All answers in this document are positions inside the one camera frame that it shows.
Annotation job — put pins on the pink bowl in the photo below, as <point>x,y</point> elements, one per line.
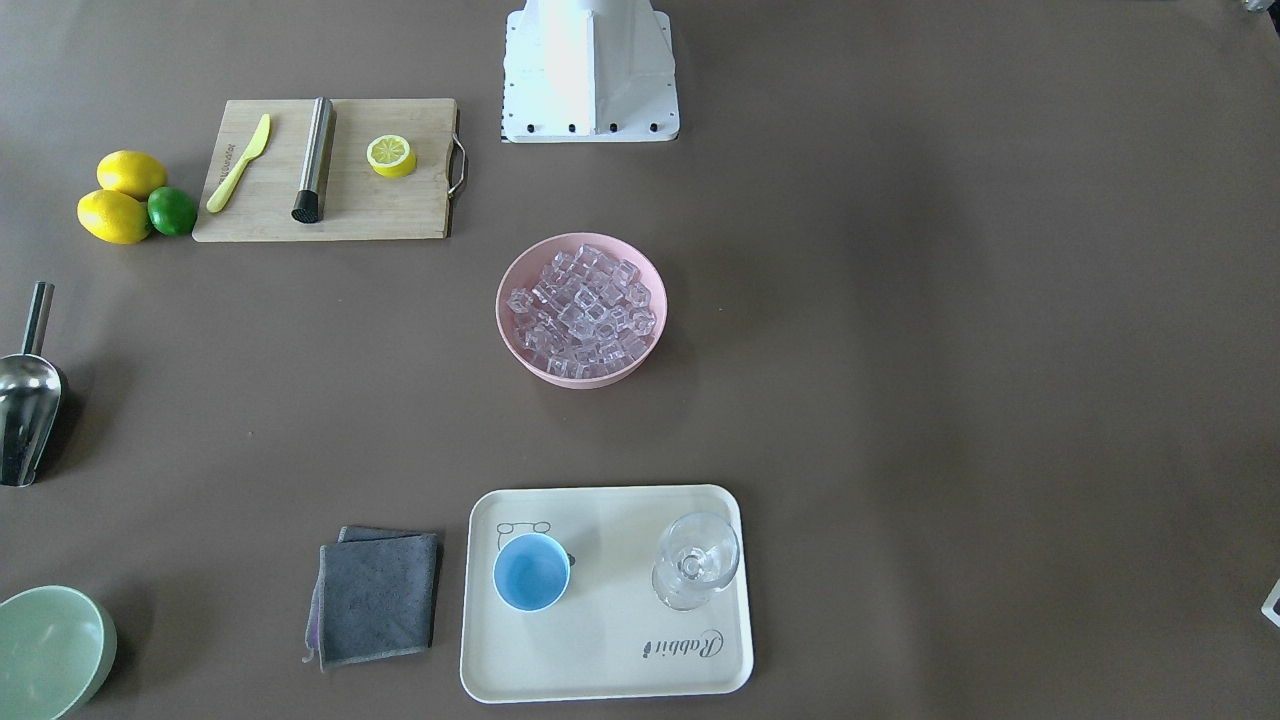
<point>525,269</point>

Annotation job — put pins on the steel ice scoop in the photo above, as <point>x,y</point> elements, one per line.
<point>31,389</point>

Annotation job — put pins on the clear ice cubes pile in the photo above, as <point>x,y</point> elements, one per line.
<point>585,315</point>

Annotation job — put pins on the light blue cup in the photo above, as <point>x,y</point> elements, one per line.
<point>532,572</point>

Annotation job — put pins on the clear wine glass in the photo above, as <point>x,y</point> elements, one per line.
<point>699,555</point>

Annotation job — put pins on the cream serving tray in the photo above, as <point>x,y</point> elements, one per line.
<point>609,636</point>

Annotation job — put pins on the bamboo cutting board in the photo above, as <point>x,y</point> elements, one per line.
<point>356,203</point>

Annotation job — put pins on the half lemon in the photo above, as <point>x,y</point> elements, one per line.
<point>391,156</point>

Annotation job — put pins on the grey folded cloth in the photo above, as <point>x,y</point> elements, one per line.
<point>374,596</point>

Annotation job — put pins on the steel muddler black tip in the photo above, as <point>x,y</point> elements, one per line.
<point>310,197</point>

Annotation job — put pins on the yellow plastic knife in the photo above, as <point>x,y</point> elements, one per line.
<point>253,150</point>

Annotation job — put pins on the green lime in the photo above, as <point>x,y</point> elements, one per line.
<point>171,211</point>

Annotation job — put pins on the yellow lemon lower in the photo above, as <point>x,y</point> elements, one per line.
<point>114,217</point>

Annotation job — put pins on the yellow lemon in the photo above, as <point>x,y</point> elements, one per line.
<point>114,217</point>
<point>134,173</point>

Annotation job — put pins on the yellow lemon upper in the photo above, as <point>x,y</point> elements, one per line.
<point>134,173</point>

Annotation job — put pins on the pale green bowl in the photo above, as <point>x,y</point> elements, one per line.
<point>58,647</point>

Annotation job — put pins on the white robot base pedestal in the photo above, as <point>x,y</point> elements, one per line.
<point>589,72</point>

